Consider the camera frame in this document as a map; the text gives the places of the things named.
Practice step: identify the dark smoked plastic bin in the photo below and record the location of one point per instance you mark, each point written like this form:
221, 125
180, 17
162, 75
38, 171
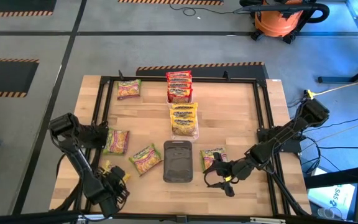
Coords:
178, 161

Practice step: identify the orange shop vacuum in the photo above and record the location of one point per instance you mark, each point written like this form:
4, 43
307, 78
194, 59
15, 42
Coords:
275, 23

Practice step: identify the black mat hazard-striped edge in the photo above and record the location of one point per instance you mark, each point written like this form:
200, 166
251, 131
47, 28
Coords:
5, 76
17, 4
154, 72
166, 2

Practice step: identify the black rig crossbar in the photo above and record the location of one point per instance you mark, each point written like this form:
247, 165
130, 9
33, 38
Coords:
42, 217

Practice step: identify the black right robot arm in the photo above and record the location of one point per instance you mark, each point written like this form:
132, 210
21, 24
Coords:
278, 137

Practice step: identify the clear plastic cup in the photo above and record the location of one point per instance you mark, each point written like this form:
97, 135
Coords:
326, 213

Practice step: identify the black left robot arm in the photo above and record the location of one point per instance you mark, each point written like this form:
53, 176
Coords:
82, 165

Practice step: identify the black aluminium table frame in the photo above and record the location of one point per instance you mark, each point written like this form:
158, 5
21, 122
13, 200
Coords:
213, 79

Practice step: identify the white label sticker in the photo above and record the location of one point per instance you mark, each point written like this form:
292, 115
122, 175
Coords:
276, 80

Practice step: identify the clear plastic bin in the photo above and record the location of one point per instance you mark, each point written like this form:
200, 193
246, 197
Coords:
185, 138

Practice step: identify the green Maruchan noodle pack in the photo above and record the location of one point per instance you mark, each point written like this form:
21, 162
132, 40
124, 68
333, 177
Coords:
145, 159
117, 142
129, 89
208, 155

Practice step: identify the black metal desk foot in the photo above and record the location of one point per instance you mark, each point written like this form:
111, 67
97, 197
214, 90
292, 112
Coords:
337, 80

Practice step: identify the silver metal bracket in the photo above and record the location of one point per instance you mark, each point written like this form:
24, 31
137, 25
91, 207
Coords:
267, 221
85, 217

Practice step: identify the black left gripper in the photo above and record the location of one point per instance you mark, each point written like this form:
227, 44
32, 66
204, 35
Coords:
118, 185

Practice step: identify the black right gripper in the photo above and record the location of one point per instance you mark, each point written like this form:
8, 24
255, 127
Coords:
238, 171

